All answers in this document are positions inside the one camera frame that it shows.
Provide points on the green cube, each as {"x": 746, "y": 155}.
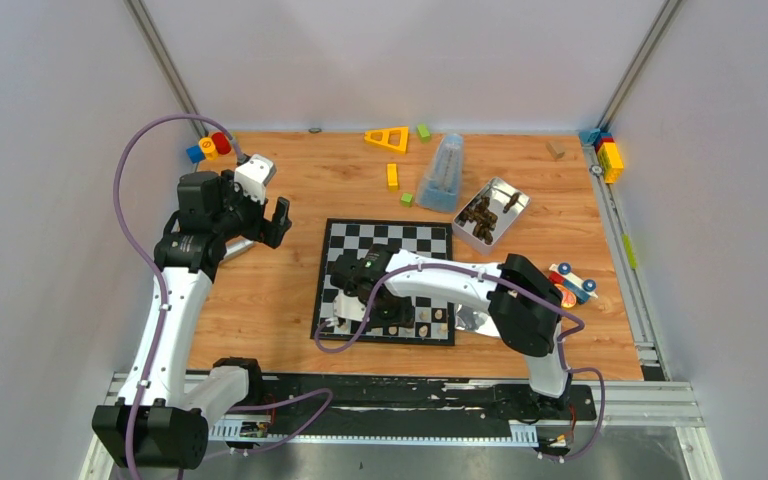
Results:
{"x": 407, "y": 199}
{"x": 423, "y": 133}

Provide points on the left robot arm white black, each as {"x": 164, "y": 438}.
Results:
{"x": 155, "y": 422}

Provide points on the tin lid with light pieces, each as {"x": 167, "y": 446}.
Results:
{"x": 474, "y": 321}

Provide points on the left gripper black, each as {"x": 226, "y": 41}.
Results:
{"x": 259, "y": 216}

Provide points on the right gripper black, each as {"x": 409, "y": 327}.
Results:
{"x": 405, "y": 317}

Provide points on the brown wooden block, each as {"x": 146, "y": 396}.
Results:
{"x": 556, "y": 149}

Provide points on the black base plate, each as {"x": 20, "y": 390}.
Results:
{"x": 350, "y": 408}

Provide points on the yellow triangle block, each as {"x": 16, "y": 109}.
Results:
{"x": 393, "y": 139}

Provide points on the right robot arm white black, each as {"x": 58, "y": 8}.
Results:
{"x": 380, "y": 289}

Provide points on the silver metal cylinder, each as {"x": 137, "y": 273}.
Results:
{"x": 237, "y": 248}

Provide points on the tin box with dark pieces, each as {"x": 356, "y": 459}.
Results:
{"x": 489, "y": 215}

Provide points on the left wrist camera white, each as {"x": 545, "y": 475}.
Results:
{"x": 253, "y": 176}

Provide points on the toy car red blue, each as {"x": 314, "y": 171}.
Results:
{"x": 574, "y": 289}

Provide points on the green cube back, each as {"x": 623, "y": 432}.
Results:
{"x": 423, "y": 133}

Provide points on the coloured blocks left corner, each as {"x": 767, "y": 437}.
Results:
{"x": 209, "y": 148}

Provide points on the stacked coloured bricks right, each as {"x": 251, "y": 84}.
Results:
{"x": 610, "y": 165}

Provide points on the green cube middle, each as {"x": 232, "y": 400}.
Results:
{"x": 407, "y": 199}

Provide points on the yellow curved block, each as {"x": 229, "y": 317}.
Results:
{"x": 392, "y": 177}

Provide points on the bubble-wrapped blue metronome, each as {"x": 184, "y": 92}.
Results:
{"x": 440, "y": 185}

